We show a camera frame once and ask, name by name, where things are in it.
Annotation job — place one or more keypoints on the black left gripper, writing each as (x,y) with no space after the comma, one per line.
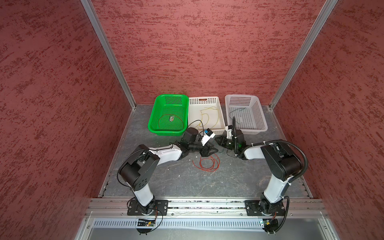
(205,151)

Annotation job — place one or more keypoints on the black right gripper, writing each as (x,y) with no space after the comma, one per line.
(221,143)

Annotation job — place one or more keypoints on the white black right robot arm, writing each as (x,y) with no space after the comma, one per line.
(286,161)

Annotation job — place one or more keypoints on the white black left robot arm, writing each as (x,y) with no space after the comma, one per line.
(137,169)

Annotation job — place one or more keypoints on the cream perforated basket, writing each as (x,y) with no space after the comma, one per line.
(206,113)

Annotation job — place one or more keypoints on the translucent white slotted basket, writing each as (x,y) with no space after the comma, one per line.
(248,113)

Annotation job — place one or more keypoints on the green plastic basket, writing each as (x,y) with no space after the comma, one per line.
(164,107)

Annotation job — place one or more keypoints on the right small circuit board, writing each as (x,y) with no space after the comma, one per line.
(270,226)

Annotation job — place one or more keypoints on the small circuit board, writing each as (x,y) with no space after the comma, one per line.
(270,226)
(146,223)

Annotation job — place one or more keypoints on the left small circuit board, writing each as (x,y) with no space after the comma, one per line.
(146,223)

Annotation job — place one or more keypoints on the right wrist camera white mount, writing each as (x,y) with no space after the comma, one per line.
(229,132)

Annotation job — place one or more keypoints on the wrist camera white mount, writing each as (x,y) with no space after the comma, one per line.
(229,132)
(208,134)

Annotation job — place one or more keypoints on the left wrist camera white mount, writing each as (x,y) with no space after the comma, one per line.
(208,134)

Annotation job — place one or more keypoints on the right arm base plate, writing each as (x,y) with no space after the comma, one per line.
(253,207)

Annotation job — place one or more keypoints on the white slotted cable duct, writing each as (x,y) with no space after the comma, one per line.
(253,225)

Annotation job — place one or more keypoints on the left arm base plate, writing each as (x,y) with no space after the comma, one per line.
(155,207)

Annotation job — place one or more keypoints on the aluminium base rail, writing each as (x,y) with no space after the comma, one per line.
(211,208)

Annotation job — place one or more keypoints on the aluminium corner post right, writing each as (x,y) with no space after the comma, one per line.
(317,26)

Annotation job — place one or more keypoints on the aluminium corner post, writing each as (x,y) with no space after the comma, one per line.
(317,26)
(97,26)

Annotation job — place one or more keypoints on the aluminium corner post left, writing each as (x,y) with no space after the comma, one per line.
(97,26)

